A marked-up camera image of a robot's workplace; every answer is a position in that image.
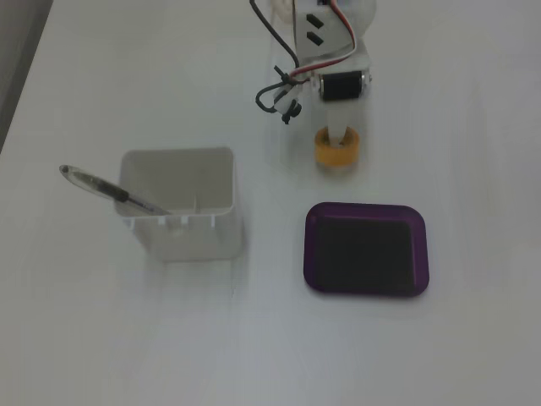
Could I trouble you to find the red white servo wires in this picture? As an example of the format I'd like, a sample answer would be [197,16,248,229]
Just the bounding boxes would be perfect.
[288,0,359,84]

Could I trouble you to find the clear black ballpoint pen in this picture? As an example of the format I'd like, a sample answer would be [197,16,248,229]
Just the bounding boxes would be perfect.
[57,163,173,216]

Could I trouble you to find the black looped cable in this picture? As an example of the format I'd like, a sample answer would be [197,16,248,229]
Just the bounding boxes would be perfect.
[249,0,304,126]

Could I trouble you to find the white square plastic container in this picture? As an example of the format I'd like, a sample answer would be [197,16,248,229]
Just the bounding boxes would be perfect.
[114,145,243,261]

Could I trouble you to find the yellow tape roll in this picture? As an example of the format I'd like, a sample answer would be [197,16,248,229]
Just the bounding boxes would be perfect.
[313,126,361,169]

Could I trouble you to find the purple rectangular tray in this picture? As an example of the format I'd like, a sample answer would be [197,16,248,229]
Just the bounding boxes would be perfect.
[303,201,431,299]

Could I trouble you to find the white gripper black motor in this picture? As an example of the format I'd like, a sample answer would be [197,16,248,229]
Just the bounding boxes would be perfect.
[306,41,374,149]

